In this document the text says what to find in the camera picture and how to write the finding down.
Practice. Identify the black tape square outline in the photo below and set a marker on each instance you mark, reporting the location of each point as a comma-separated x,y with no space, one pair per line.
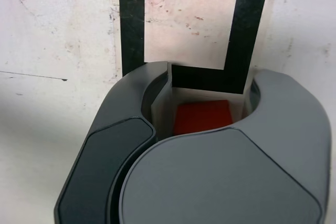
131,24

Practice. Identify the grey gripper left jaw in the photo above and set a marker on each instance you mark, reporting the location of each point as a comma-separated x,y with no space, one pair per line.
115,140

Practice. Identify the red cube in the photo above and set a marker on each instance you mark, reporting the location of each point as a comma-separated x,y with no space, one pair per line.
202,116

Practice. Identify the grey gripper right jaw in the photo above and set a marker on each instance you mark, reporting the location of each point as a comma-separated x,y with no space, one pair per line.
223,176

